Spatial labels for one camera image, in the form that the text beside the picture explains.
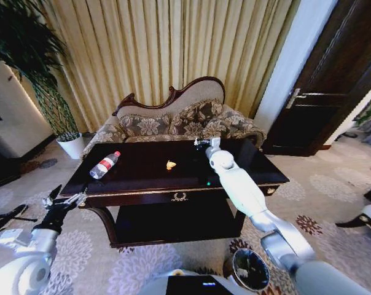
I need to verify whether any floral brown cushion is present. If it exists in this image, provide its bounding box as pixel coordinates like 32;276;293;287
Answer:
169;100;224;136
203;109;254;140
120;113;171;138

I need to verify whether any silver door handle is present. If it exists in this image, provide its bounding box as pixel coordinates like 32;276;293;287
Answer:
286;88;308;109

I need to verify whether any round metal trash bin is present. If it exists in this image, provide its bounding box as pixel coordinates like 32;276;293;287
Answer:
231;248;271;291

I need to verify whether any dark wooden coffee table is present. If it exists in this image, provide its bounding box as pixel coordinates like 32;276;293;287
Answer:
60;140;290;249

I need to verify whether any floral upholstered wooden sofa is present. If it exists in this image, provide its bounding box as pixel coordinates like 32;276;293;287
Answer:
80;76;268;160

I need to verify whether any beige pleated curtain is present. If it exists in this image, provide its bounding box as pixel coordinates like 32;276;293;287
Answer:
41;0;300;136

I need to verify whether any dark wooden armchair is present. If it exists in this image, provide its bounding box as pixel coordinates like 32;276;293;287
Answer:
335;183;371;239

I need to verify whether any tall green potted plant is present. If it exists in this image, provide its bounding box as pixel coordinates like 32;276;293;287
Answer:
0;0;79;138

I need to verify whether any dark wooden door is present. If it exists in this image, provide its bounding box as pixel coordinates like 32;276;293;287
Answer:
261;0;371;157

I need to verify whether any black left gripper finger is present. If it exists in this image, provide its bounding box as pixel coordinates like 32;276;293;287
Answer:
61;186;90;208
41;184;63;207

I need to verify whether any dark wooden cabinet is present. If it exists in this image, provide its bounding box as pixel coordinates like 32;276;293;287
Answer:
0;143;22;192

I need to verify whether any black floor stand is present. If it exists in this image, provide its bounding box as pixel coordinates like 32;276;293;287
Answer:
0;204;38;232

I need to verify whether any clear plastic water bottle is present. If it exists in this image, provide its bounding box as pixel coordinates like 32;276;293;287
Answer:
89;150;122;180

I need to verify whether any white plant pot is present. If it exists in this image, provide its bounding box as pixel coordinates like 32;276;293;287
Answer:
56;132;85;160

